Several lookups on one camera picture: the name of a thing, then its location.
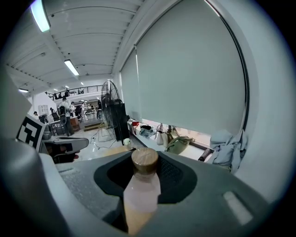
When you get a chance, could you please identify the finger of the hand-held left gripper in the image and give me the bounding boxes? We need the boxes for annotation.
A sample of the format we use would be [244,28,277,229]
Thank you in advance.
[55,151,135,222]
[52,136,90,155]

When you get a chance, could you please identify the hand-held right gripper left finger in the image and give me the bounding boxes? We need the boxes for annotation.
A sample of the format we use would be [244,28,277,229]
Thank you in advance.
[55,151,135,222]

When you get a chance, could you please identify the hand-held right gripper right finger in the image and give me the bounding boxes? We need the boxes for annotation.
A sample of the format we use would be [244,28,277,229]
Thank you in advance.
[138,151,271,237]

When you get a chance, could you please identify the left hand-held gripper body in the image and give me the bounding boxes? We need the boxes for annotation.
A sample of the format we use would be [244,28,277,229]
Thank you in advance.
[0,67,56,162]

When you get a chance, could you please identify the pink round object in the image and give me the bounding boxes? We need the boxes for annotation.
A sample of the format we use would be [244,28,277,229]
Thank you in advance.
[122,147,162,236]

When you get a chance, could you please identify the wooden steps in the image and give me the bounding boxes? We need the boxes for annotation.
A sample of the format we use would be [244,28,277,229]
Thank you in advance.
[83,122,103,132]

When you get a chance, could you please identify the grey folding umbrella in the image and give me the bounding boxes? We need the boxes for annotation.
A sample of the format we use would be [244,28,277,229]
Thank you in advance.
[197,148,215,162]

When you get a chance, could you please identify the black standing fan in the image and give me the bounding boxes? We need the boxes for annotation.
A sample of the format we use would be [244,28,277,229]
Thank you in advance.
[100,79,123,140]

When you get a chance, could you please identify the black balcony railing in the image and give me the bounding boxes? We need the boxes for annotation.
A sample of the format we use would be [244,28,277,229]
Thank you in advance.
[45,85,109,101]

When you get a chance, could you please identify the white window ledge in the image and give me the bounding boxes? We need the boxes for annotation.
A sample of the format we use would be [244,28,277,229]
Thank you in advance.
[126,119,215,163]

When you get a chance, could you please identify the light blue clothing pile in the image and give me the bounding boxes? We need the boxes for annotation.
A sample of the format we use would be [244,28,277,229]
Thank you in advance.
[209,129,250,174]

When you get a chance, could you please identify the olive green bag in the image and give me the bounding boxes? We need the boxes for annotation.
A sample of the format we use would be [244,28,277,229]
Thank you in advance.
[164,136,196,156]

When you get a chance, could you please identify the blue denim cloth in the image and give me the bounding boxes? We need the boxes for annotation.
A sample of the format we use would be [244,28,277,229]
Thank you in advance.
[138,128,156,140]

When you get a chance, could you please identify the beige bag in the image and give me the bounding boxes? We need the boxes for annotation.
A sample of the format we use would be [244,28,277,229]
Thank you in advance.
[166,125,177,144]

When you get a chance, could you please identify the white bag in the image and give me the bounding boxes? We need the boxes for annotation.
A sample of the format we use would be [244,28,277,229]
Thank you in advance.
[156,123,168,147]

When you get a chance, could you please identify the wide grey roller blind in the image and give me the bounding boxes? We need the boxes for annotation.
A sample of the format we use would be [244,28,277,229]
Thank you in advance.
[136,0,247,137]

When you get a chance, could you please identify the black floor cable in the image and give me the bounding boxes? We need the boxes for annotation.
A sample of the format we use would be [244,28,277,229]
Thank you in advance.
[91,136,117,150]

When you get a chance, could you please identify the black wire frame stand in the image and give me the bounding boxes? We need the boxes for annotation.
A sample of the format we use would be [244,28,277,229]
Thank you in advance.
[98,125,115,143]

